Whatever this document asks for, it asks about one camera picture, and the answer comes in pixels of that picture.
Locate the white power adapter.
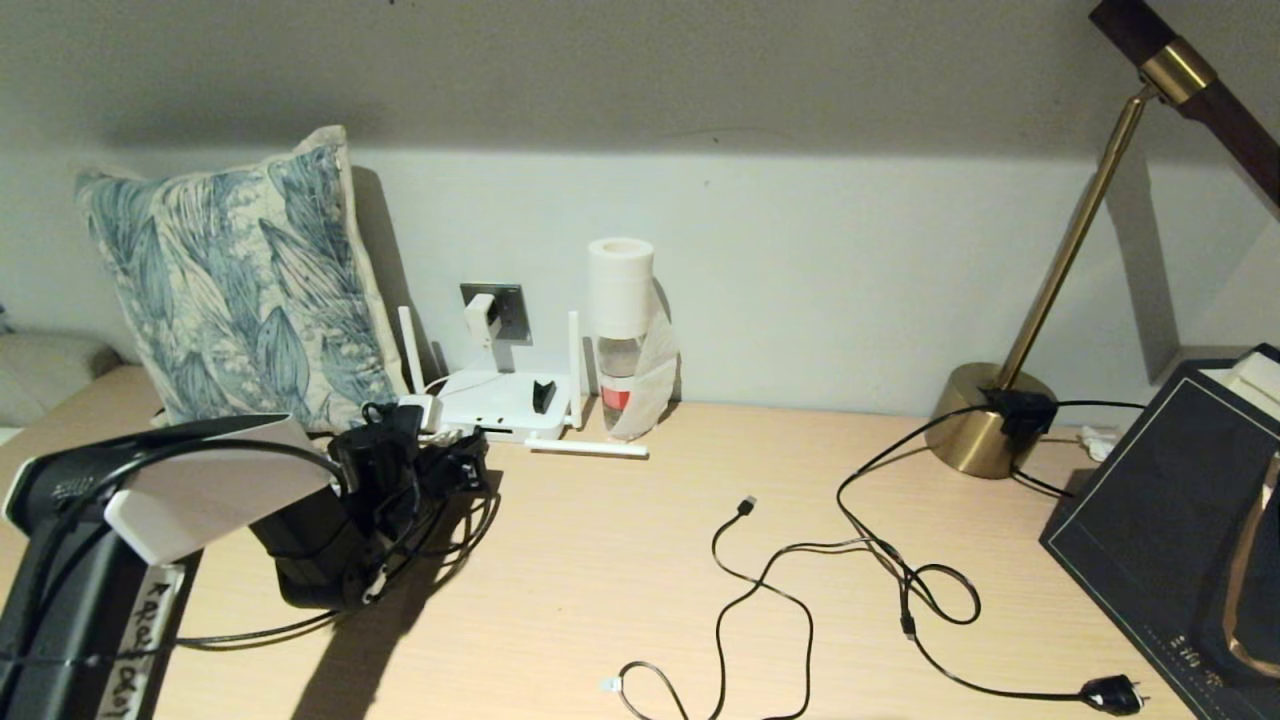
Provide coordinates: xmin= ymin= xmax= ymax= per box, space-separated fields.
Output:
xmin=465 ymin=293 xmax=501 ymax=346

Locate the black ethernet cable clear plug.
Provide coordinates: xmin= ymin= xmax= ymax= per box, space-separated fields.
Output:
xmin=170 ymin=605 xmax=346 ymax=651

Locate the white router with antennas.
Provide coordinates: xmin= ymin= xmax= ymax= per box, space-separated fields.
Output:
xmin=398 ymin=307 xmax=649 ymax=459

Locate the clear bottle red label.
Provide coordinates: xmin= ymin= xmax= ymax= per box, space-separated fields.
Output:
xmin=596 ymin=335 xmax=648 ymax=437

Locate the white toilet paper roll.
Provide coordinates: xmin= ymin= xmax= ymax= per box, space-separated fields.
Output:
xmin=588 ymin=237 xmax=683 ymax=441

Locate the blue leaf print pillow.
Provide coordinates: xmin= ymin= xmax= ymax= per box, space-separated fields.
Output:
xmin=75 ymin=125 xmax=413 ymax=433

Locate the grey upholstered seat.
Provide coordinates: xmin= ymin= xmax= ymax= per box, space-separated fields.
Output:
xmin=0 ymin=333 xmax=126 ymax=426

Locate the brass desk lamp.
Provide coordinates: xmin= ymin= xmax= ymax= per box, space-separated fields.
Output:
xmin=925 ymin=0 xmax=1280 ymax=481

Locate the black power adapter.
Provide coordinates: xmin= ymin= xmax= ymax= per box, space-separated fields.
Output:
xmin=980 ymin=388 xmax=1059 ymax=441

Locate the black box gold trim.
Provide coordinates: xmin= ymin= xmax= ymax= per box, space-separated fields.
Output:
xmin=1040 ymin=345 xmax=1280 ymax=720

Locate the white box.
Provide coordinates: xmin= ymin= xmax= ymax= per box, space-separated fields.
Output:
xmin=1200 ymin=350 xmax=1280 ymax=406

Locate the white adapter cable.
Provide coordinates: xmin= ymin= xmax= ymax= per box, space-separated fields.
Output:
xmin=420 ymin=340 xmax=504 ymax=448

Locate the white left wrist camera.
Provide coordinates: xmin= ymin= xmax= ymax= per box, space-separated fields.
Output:
xmin=398 ymin=393 xmax=443 ymax=434

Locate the grey metal wall socket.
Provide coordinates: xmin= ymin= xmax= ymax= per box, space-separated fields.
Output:
xmin=460 ymin=283 xmax=531 ymax=346

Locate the black robot camera cable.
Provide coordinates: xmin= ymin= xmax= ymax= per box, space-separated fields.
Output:
xmin=20 ymin=400 xmax=501 ymax=591

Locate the black cable white connector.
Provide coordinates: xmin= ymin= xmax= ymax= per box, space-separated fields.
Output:
xmin=602 ymin=660 xmax=696 ymax=720

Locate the black USB cable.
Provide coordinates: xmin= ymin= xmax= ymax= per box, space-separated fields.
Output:
xmin=712 ymin=495 xmax=901 ymax=720

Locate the black lamp power cord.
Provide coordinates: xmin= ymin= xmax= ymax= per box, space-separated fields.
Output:
xmin=838 ymin=400 xmax=1147 ymax=717

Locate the brown leather bag handle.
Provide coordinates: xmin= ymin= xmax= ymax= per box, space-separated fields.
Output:
xmin=1225 ymin=455 xmax=1280 ymax=683

